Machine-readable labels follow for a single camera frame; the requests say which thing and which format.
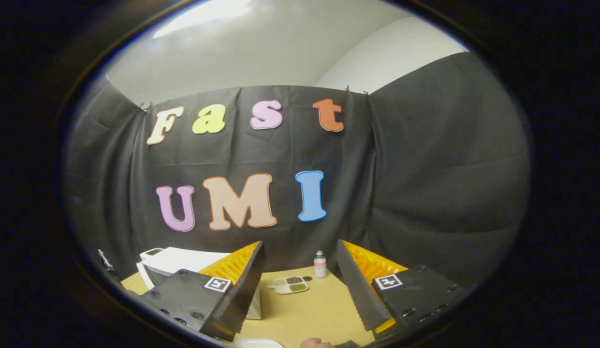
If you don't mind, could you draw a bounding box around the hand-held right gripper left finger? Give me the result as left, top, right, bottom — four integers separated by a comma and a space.
139, 240, 266, 342

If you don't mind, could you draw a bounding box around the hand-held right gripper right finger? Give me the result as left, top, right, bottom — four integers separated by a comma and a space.
336, 239, 468, 340

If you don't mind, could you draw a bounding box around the white microwave oven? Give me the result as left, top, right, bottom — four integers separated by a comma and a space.
135, 246, 263, 320

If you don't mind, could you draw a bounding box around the white plate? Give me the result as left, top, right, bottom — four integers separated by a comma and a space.
234, 338, 284, 348

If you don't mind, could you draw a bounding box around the white sectioned dish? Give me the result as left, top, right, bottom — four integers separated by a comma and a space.
268, 275, 309, 295

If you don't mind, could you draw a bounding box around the black backdrop cloth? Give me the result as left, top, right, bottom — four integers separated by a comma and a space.
63, 48, 531, 290

